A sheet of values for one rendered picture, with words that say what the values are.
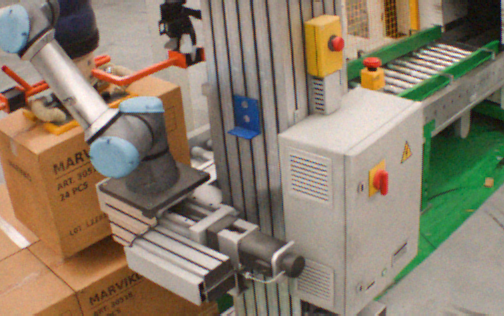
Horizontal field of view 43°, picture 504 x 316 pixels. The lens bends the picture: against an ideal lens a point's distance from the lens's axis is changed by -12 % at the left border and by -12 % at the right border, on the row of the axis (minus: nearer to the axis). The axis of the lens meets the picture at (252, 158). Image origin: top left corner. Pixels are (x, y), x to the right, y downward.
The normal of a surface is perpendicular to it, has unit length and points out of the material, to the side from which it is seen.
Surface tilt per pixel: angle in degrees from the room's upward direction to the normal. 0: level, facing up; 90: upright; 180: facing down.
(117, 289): 90
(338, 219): 90
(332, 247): 90
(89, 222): 90
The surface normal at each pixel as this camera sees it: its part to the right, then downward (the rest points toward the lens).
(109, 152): -0.20, 0.56
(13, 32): -0.37, 0.36
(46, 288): -0.09, -0.88
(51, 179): 0.70, 0.28
